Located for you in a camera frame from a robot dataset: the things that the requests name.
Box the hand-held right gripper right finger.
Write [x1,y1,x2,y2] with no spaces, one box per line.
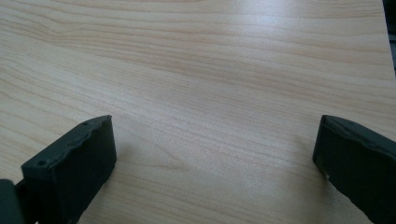
[312,114,396,224]

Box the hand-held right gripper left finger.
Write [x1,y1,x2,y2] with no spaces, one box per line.
[21,114,118,224]

